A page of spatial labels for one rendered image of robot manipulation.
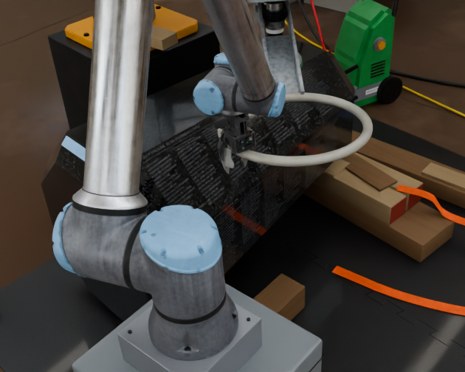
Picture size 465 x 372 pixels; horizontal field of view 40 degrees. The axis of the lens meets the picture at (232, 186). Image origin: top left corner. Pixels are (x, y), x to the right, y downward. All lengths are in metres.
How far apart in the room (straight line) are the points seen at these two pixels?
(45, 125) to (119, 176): 2.85
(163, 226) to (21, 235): 2.09
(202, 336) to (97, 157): 0.41
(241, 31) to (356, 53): 2.46
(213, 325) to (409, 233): 1.70
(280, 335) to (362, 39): 2.55
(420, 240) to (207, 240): 1.77
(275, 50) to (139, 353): 1.42
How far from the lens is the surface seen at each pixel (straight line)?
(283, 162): 1.85
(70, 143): 2.34
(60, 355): 2.65
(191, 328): 1.30
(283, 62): 2.42
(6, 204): 3.51
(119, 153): 1.25
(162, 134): 2.26
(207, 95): 1.67
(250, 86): 1.55
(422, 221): 2.97
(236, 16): 1.36
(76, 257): 1.31
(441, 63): 4.58
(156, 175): 2.17
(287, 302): 2.53
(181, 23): 3.18
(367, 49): 3.80
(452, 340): 2.64
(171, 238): 1.20
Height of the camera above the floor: 1.99
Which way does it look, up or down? 37 degrees down
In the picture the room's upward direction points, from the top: 4 degrees counter-clockwise
